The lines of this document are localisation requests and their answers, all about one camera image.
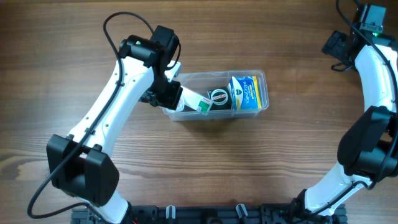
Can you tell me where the white Panadol box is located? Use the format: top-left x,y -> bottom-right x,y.
182,86 -> 213,114

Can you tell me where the dark green round tin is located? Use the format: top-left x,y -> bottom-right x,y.
208,87 -> 232,110

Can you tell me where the blue VapoDrops box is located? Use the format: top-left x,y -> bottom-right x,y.
228,76 -> 262,110

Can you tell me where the white spray bottle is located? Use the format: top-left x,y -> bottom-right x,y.
175,96 -> 185,112

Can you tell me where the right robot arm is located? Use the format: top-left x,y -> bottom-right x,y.
279,3 -> 397,223

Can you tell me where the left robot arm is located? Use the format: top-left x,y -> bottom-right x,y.
46,26 -> 182,223

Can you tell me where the clear plastic container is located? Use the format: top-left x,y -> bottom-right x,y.
163,70 -> 269,121

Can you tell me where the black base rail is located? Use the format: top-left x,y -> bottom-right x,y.
70,204 -> 348,224

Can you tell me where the left black cable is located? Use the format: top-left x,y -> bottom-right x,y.
26,11 -> 156,219

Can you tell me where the black cable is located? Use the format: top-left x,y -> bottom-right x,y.
26,11 -> 156,219
335,0 -> 398,215

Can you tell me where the right black cable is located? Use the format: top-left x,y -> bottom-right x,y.
335,0 -> 398,215

